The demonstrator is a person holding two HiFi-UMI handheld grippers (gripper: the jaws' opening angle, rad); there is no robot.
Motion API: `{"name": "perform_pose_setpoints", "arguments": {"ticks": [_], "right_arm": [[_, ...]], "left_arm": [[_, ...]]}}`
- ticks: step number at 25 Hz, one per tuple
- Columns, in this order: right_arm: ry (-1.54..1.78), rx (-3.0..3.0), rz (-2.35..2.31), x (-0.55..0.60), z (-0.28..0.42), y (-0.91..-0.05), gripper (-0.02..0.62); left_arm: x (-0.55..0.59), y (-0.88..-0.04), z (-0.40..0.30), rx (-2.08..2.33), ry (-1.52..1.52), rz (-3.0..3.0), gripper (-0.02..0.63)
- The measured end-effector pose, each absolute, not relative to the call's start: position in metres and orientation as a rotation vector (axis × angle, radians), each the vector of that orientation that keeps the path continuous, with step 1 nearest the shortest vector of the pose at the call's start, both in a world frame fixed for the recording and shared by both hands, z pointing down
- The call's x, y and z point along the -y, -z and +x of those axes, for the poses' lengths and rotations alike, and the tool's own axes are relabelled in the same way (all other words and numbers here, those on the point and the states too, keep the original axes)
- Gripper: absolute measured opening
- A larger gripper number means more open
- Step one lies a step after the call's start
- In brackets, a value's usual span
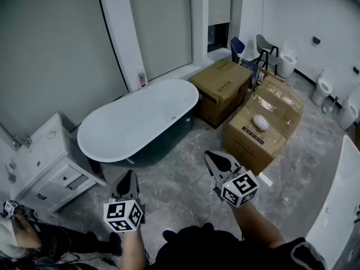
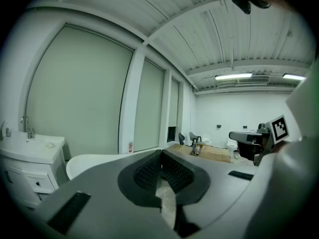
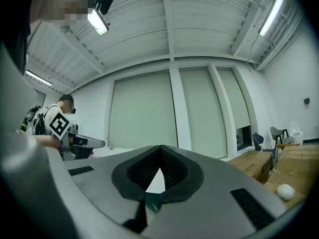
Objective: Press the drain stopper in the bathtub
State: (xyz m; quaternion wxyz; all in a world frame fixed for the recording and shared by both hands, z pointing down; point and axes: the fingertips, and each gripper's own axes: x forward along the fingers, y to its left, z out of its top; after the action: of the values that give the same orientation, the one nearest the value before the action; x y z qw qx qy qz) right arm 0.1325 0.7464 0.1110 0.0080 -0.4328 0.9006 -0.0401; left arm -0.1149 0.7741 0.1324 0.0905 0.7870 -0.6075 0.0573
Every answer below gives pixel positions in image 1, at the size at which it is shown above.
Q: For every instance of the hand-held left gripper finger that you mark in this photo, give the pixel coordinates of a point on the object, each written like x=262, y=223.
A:
x=121, y=186
x=133, y=187

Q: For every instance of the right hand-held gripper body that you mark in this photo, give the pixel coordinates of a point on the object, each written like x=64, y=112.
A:
x=239, y=190

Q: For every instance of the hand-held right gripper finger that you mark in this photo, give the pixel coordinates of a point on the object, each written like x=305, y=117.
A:
x=213, y=171
x=234, y=163

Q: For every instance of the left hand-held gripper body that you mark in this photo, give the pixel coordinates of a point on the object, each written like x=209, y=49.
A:
x=123, y=215

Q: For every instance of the person's left forearm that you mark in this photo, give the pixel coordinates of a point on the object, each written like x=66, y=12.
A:
x=132, y=249

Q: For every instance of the person's right forearm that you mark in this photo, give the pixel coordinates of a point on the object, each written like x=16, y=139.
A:
x=256, y=226

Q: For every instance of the white oval bathtub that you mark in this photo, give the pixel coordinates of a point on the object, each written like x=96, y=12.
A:
x=135, y=122

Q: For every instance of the cardboard box with dark label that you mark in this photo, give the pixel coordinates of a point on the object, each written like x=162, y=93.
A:
x=253, y=153

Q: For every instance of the white flat board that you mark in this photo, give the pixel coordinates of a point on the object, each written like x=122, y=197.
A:
x=265, y=179

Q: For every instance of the white oval object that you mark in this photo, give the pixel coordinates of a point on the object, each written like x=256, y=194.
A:
x=261, y=122

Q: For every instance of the person's black clothing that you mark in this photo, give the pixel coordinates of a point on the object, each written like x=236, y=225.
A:
x=202, y=249

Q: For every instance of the plain brown cardboard box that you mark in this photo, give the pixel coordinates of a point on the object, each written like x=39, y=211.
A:
x=222, y=91

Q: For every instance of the white vanity cabinet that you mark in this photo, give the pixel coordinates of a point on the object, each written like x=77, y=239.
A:
x=50, y=164

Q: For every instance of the toilet brush with green base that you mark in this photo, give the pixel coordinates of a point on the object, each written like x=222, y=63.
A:
x=324, y=109

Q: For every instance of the pink pump soap bottle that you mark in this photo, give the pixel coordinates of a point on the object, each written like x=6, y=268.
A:
x=142, y=80

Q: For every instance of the white toilet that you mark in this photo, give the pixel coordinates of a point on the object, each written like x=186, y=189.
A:
x=320, y=93
x=287, y=63
x=348, y=114

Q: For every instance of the blue chair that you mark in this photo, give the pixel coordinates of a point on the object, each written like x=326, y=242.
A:
x=237, y=46

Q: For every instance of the grey chair with black legs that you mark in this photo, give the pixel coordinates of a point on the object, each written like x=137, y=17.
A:
x=263, y=42

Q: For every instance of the dark window pane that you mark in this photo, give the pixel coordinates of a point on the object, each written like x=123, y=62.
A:
x=218, y=38

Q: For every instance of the wide grey roller blind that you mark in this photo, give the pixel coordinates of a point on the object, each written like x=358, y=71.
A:
x=56, y=52

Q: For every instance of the medium grey roller blind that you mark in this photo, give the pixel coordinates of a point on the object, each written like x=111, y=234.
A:
x=160, y=24

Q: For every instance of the wooden chair frame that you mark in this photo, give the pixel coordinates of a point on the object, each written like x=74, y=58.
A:
x=271, y=74

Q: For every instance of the black wall socket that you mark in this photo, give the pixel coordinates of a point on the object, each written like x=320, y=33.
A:
x=356, y=70
x=316, y=40

